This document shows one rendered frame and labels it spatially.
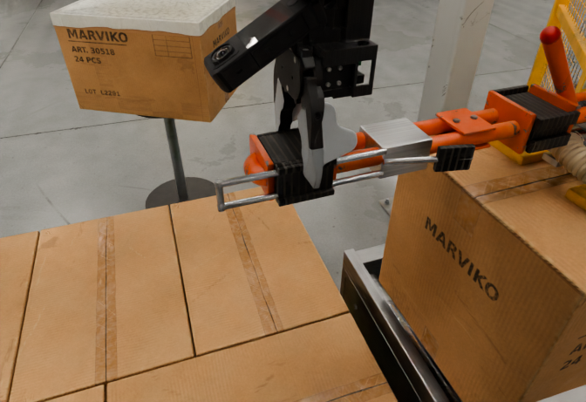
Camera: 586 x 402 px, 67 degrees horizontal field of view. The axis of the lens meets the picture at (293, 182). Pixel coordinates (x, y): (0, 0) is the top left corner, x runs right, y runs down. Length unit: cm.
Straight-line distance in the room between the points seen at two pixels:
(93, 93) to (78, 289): 96
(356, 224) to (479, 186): 154
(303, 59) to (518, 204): 44
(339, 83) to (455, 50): 143
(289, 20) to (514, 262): 47
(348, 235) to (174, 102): 102
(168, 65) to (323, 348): 119
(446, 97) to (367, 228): 74
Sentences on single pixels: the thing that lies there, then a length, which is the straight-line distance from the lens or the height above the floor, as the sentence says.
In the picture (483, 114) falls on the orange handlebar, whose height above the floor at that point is 120.
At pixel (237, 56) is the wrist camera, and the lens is 42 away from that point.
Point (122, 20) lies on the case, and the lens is 183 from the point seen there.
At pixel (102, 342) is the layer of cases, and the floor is 54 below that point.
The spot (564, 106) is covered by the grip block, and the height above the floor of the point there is 121.
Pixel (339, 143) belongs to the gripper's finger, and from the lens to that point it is 46.
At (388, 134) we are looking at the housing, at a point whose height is 121.
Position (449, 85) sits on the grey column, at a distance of 193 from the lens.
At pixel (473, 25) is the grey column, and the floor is 98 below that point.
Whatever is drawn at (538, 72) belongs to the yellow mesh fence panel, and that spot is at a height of 72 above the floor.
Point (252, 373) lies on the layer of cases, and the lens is 109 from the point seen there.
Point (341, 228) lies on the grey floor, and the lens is 223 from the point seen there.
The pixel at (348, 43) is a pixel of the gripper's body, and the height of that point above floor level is 134.
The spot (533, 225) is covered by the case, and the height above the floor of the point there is 106.
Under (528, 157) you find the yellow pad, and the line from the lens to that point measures 85.
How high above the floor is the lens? 148
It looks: 36 degrees down
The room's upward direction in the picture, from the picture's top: straight up
